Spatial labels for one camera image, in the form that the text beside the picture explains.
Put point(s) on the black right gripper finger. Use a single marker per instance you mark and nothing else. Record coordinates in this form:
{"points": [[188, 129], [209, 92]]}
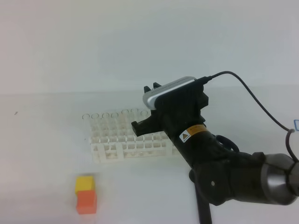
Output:
{"points": [[156, 85], [147, 89]]}

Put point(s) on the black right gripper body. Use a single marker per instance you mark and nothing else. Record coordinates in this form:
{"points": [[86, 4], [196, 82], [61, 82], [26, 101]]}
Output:
{"points": [[177, 113]]}

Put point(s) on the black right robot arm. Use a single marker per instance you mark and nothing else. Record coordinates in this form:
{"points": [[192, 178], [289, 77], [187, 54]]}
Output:
{"points": [[220, 171]]}

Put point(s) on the white plastic test tube rack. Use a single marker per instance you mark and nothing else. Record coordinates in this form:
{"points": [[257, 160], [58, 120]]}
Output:
{"points": [[113, 140]]}

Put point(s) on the clear test tube far left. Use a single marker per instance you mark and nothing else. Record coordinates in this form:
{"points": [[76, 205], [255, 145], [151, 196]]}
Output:
{"points": [[86, 116]]}

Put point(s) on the yellow cube block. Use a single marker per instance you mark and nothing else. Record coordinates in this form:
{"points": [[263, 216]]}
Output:
{"points": [[84, 183]]}

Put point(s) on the orange cube block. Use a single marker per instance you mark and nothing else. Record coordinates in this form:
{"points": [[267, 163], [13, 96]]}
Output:
{"points": [[86, 202]]}

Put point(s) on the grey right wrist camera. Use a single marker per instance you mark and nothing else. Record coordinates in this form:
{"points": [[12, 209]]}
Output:
{"points": [[149, 98]]}

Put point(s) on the black camera stand pole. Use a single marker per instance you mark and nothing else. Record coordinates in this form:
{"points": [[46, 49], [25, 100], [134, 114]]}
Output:
{"points": [[203, 206]]}

